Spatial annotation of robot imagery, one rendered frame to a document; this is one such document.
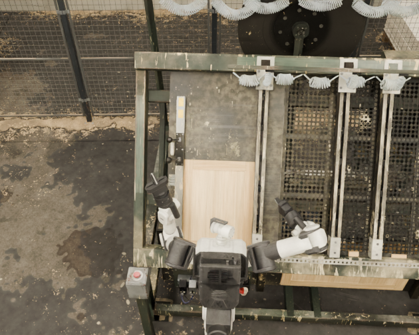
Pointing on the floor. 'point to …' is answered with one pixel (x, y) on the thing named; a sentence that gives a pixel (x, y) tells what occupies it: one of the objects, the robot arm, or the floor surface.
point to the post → (145, 316)
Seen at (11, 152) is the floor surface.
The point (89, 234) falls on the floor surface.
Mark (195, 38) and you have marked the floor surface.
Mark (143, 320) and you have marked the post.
